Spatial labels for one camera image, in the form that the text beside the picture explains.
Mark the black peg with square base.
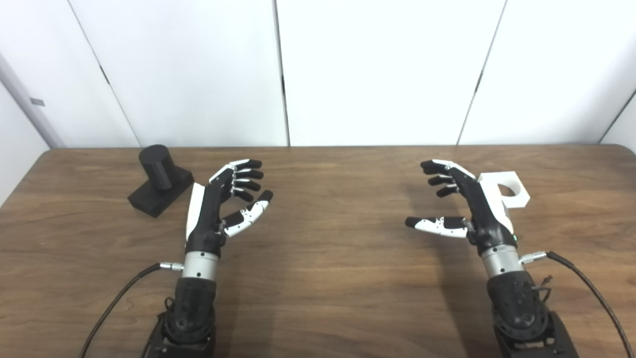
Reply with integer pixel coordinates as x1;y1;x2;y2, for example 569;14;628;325
128;144;195;218

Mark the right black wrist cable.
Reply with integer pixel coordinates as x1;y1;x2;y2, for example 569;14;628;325
519;251;636;358

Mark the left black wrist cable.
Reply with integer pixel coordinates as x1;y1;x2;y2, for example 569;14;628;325
79;262;184;358

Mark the white square piece with hole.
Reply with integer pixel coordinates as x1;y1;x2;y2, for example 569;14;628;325
478;171;531;209

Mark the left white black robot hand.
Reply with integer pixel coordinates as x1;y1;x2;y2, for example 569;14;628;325
185;159;274;257

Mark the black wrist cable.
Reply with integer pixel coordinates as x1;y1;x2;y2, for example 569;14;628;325
519;251;636;358
79;262;184;358

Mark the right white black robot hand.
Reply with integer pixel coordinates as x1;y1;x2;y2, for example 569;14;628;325
405;159;518;257

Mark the gray wall post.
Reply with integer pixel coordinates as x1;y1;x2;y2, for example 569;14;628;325
0;52;67;148

